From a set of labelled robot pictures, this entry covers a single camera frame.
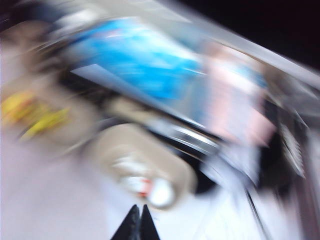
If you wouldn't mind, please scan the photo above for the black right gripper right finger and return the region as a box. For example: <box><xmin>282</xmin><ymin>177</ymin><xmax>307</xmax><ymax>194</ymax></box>
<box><xmin>139</xmin><ymin>203</ymin><xmax>161</xmax><ymax>240</ymax></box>

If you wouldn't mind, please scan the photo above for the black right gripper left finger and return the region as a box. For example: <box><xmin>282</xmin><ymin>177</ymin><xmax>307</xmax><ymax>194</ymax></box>
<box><xmin>110</xmin><ymin>203</ymin><xmax>141</xmax><ymax>240</ymax></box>

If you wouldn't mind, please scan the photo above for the white round-head doll orange shirt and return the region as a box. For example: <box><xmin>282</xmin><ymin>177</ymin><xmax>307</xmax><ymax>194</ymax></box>
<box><xmin>117</xmin><ymin>173</ymin><xmax>176</xmax><ymax>210</ymax></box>

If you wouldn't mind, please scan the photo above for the white cat doll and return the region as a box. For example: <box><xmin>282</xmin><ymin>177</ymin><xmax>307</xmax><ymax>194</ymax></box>
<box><xmin>110</xmin><ymin>154</ymin><xmax>151</xmax><ymax>176</ymax></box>

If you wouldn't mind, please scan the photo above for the yellow rubber duck doll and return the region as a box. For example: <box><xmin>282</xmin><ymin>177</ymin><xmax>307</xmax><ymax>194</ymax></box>
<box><xmin>0</xmin><ymin>90</ymin><xmax>39</xmax><ymax>124</ymax></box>

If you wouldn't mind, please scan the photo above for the beige paper pulp box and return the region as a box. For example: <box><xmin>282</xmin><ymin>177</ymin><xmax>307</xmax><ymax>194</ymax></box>
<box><xmin>0</xmin><ymin>19</ymin><xmax>106</xmax><ymax>151</ymax></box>
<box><xmin>96</xmin><ymin>123</ymin><xmax>199</xmax><ymax>209</ymax></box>

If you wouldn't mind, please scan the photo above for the black wooden desk shelf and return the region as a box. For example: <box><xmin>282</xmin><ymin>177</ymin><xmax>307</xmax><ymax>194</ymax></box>
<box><xmin>59</xmin><ymin>71</ymin><xmax>226</xmax><ymax>151</ymax></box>

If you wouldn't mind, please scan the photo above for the silver laptop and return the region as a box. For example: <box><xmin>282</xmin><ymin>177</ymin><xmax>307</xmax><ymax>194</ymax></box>
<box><xmin>70</xmin><ymin>63</ymin><xmax>209</xmax><ymax>129</ymax></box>

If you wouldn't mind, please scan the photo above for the pink tissue pack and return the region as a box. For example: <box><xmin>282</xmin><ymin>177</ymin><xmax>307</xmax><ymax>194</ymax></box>
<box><xmin>201</xmin><ymin>46</ymin><xmax>276</xmax><ymax>149</ymax></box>

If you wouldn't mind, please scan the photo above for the blue wet wipes pack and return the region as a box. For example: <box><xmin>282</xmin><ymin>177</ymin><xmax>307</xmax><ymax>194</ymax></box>
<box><xmin>66</xmin><ymin>18</ymin><xmax>206</xmax><ymax>101</ymax></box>

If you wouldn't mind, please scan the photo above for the black monitor silver bezel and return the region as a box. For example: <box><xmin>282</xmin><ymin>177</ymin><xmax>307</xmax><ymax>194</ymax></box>
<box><xmin>179</xmin><ymin>0</ymin><xmax>320</xmax><ymax>83</ymax></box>

